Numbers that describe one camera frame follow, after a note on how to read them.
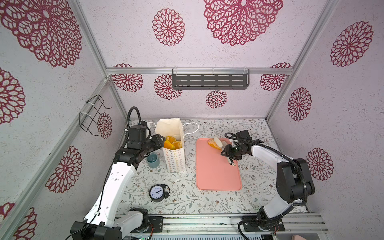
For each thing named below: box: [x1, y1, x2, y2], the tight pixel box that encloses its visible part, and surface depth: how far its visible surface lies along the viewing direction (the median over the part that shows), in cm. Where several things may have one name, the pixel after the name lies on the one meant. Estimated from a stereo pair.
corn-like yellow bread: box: [165, 135, 176, 144], surface depth 97 cm
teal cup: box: [146, 153, 160, 169], surface depth 94 cm
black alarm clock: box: [147, 183, 171, 203], surface depth 83 cm
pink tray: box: [196, 138, 242, 191], surface depth 93 cm
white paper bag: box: [155, 118, 186, 173], surface depth 87 cm
